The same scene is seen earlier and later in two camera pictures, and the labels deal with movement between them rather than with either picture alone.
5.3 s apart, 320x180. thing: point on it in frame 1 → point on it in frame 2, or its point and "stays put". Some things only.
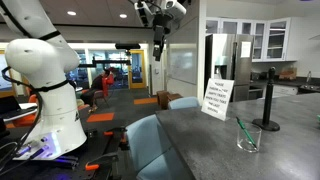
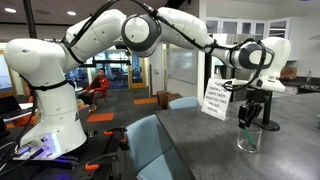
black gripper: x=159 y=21 → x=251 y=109
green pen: x=242 y=125 stays put
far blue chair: x=184 y=103 stays put
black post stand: x=267 y=122 stays put
